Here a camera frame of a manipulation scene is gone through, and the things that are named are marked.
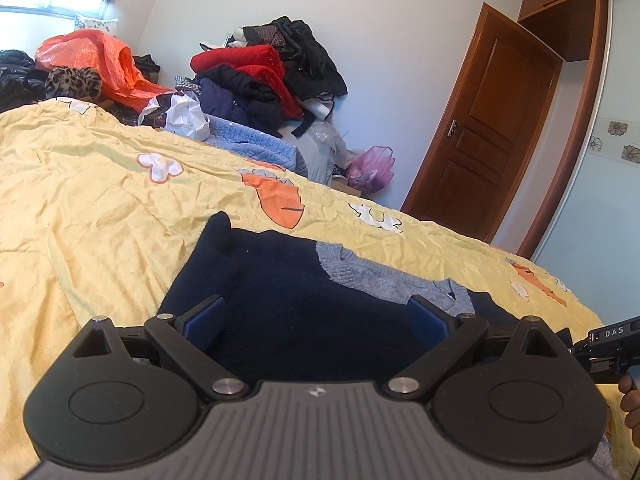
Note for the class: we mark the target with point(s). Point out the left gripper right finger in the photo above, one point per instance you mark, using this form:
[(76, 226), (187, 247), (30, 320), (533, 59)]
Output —
[(450, 343)]

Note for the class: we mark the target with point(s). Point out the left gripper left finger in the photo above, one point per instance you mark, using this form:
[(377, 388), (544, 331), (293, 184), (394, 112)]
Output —
[(181, 341)]

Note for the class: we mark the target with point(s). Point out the navy and grey knit sweater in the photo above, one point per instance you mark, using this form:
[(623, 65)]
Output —
[(300, 310)]

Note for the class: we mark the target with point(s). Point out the dark navy clothes in pile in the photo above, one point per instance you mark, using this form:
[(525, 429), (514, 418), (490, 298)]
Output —
[(230, 94)]

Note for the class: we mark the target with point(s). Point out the black clothes on pile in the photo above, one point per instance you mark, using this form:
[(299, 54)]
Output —
[(309, 71)]

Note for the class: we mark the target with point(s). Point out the black clothes at bed head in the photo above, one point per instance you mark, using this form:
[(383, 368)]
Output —
[(21, 83)]

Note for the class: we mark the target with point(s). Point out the person's right hand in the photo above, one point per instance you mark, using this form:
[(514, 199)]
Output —
[(630, 404)]

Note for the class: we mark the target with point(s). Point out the wooden wardrobe with sliding door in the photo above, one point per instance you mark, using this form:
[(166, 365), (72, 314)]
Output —
[(577, 213)]

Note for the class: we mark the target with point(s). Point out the yellow carrot print bedspread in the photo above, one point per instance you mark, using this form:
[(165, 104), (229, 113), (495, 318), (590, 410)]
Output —
[(99, 218)]

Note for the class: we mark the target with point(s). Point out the pink mesh bag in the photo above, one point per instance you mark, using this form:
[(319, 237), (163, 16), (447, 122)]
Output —
[(372, 171)]

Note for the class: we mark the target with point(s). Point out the brown wooden door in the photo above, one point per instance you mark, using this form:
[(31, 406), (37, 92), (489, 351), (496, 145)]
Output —
[(489, 130)]

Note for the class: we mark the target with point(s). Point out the light blue knit sweater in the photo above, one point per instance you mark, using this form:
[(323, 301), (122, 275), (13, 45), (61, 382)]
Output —
[(254, 144)]

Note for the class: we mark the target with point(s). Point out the white plastic bag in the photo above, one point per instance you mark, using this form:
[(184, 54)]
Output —
[(176, 113)]

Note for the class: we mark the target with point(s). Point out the grey bundle under pile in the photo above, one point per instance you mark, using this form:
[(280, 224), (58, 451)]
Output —
[(322, 148)]

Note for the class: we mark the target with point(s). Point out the orange plastic bag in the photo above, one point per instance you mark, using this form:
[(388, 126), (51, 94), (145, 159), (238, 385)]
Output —
[(109, 56)]

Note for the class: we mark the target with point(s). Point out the leopard print garment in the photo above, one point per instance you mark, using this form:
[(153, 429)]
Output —
[(84, 84)]

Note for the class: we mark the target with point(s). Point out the red knit garment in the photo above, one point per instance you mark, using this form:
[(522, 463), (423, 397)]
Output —
[(261, 62)]

